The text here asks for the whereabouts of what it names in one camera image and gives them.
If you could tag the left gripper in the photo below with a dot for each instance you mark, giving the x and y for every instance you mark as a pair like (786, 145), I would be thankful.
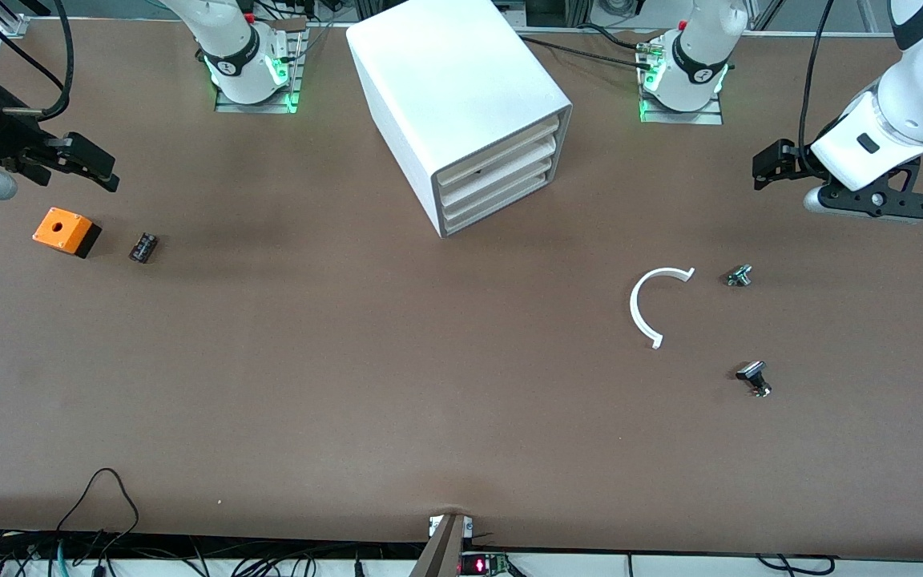
(782, 161)

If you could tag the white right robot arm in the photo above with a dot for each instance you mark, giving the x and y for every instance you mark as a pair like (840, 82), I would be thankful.
(229, 32)

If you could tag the orange black button box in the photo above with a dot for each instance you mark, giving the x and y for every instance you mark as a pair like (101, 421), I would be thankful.
(61, 228)

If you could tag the black square push button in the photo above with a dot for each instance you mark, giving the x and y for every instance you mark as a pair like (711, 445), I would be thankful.
(752, 372)

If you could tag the white cabinet drawer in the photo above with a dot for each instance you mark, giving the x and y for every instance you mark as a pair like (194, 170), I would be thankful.
(501, 154)
(501, 193)
(501, 167)
(501, 180)

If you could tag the dark cylindrical capacitor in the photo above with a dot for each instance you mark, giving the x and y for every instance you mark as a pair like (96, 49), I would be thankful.
(143, 248)

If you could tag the silver metal T fitting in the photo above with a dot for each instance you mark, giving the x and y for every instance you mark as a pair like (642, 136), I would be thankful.
(739, 276)

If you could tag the grey plastic tray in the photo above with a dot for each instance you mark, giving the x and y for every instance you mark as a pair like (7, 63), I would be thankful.
(445, 72)

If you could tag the red lit electronics board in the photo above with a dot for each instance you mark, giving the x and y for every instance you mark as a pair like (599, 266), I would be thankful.
(481, 565)

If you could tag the grey camera stand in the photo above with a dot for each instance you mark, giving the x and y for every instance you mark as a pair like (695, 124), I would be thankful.
(441, 549)

